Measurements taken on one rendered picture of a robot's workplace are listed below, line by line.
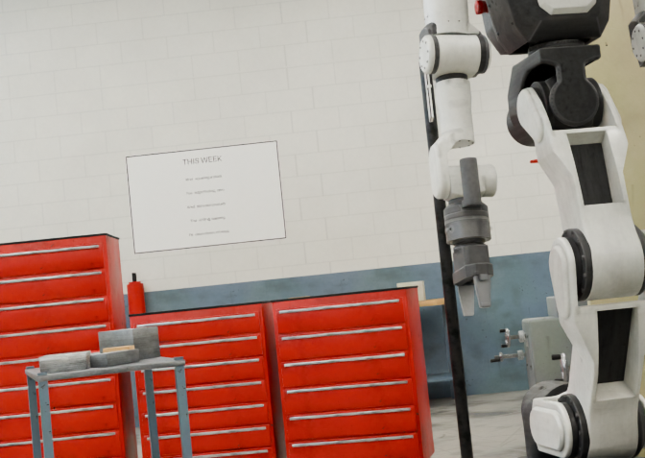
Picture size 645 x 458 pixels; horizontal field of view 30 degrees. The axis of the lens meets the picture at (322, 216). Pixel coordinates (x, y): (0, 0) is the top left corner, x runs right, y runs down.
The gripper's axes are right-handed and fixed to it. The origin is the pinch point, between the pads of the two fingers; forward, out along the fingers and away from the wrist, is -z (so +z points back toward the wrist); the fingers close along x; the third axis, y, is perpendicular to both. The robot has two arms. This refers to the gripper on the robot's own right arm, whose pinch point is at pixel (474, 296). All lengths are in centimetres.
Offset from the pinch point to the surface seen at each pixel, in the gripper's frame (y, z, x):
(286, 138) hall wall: 105, 273, -813
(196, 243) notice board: 21, 187, -847
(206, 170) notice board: 33, 252, -834
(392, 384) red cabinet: 77, 13, -386
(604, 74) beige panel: 76, 77, -91
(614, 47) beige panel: 80, 84, -89
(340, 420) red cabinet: 51, -2, -400
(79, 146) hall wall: -80, 285, -858
